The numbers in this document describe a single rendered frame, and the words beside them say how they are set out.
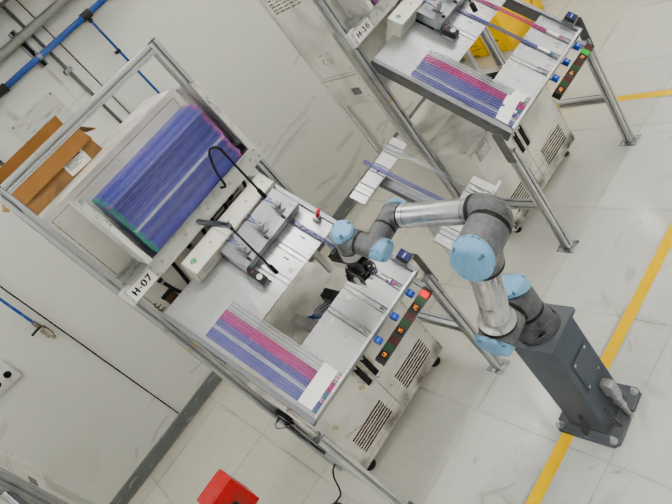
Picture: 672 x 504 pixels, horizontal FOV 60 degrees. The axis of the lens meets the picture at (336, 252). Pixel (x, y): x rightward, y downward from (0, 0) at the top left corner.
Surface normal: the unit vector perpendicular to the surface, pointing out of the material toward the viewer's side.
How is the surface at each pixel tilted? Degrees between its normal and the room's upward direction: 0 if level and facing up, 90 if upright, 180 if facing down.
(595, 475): 0
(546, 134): 90
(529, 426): 0
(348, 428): 90
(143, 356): 90
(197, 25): 90
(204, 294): 43
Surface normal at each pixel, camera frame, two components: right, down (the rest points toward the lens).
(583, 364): 0.61, 0.04
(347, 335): -0.04, -0.41
